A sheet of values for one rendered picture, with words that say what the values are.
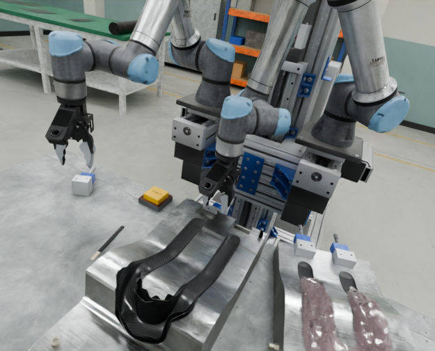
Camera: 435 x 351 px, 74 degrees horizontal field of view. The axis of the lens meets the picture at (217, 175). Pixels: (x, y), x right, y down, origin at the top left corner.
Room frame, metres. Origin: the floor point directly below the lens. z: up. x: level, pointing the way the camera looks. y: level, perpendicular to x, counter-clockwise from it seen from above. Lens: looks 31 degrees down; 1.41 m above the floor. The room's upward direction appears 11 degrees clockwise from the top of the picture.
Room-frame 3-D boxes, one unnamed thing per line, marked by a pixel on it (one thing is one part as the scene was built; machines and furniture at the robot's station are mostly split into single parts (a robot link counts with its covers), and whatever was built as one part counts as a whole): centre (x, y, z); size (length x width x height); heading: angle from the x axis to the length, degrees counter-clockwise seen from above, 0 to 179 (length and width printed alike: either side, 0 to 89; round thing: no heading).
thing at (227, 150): (0.74, -0.02, 1.07); 0.08 x 0.08 x 0.05
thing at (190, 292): (0.43, 0.03, 0.92); 0.35 x 0.16 x 0.09; 159
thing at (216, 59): (1.20, 0.08, 1.20); 0.13 x 0.12 x 0.14; 67
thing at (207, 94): (1.20, 0.08, 1.09); 0.15 x 0.15 x 0.10
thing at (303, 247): (0.65, -0.28, 0.85); 0.13 x 0.05 x 0.05; 176
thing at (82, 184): (0.79, 0.43, 0.83); 0.13 x 0.05 x 0.05; 7
